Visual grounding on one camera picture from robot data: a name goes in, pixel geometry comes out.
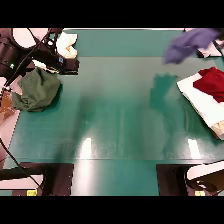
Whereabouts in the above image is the green garment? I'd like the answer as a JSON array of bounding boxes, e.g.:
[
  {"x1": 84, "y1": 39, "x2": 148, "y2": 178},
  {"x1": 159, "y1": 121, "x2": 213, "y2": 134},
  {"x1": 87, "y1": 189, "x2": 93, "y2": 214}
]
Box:
[{"x1": 11, "y1": 67, "x2": 63, "y2": 113}]

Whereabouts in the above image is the purple shirt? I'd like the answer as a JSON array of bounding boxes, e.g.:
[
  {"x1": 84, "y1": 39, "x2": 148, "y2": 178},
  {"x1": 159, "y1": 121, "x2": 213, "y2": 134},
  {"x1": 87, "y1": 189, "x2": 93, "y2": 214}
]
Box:
[{"x1": 163, "y1": 28, "x2": 222, "y2": 65}]

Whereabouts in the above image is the red garment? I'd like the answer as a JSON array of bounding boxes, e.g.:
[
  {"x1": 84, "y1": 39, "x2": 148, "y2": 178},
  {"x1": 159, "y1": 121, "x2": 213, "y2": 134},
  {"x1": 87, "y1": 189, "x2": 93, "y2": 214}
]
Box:
[{"x1": 192, "y1": 66, "x2": 224, "y2": 104}]

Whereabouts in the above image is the cream garment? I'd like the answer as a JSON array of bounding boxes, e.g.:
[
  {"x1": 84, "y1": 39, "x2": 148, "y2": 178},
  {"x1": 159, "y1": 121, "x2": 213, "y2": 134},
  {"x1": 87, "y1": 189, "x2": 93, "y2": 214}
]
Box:
[
  {"x1": 211, "y1": 119, "x2": 224, "y2": 141},
  {"x1": 55, "y1": 32, "x2": 79, "y2": 60}
]

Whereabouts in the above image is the white garment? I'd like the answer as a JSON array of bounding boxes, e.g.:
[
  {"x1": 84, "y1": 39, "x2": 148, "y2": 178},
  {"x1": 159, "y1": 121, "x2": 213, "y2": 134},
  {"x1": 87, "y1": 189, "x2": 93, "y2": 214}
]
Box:
[
  {"x1": 176, "y1": 72, "x2": 224, "y2": 134},
  {"x1": 196, "y1": 39, "x2": 224, "y2": 60}
]

